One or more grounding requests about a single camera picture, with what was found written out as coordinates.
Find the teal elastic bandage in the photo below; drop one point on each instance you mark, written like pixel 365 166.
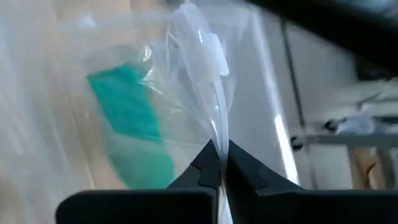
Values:
pixel 130 118

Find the grey cart leg with castor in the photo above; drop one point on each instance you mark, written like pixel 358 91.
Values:
pixel 298 143
pixel 331 124

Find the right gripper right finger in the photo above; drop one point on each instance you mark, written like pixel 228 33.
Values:
pixel 311 208

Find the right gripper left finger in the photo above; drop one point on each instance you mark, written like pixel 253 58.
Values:
pixel 140 208

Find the clear plastic bag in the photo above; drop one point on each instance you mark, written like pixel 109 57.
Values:
pixel 186 77

